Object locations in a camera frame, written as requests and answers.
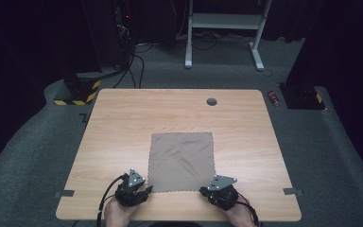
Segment right hand-held gripper black cable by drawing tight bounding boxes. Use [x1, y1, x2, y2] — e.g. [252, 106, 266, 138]
[235, 191, 261, 227]

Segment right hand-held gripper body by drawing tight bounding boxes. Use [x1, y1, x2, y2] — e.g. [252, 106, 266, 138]
[205, 174, 238, 212]

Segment person's right hand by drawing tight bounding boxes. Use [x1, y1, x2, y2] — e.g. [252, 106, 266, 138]
[224, 201, 257, 227]

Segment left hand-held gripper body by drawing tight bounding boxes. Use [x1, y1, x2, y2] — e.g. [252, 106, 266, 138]
[114, 167, 149, 208]

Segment dark computer tower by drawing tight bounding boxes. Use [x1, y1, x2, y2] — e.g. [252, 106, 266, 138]
[112, 0, 137, 69]

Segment white metal stand frame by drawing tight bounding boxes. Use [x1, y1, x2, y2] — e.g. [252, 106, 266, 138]
[184, 0, 272, 72]

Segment tan cloth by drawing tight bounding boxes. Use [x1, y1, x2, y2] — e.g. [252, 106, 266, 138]
[147, 131, 217, 194]

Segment hand-held gripper black cable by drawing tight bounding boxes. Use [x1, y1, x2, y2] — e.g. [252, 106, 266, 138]
[95, 175, 127, 227]
[235, 191, 261, 227]

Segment person's left hand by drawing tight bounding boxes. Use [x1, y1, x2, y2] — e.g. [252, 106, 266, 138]
[104, 198, 139, 227]

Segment black floor cables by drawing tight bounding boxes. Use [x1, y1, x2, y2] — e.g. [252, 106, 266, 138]
[112, 42, 154, 90]

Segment grey tape piece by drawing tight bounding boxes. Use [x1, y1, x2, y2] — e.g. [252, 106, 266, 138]
[283, 187, 304, 197]
[54, 189, 76, 199]

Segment black yellow striped stand base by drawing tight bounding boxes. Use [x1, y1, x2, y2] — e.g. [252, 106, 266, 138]
[53, 73, 102, 107]

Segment red can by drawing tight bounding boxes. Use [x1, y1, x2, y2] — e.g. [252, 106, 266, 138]
[267, 90, 280, 107]

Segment left hand-held gripper black cable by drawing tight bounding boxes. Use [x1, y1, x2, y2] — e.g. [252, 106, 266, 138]
[95, 175, 127, 227]

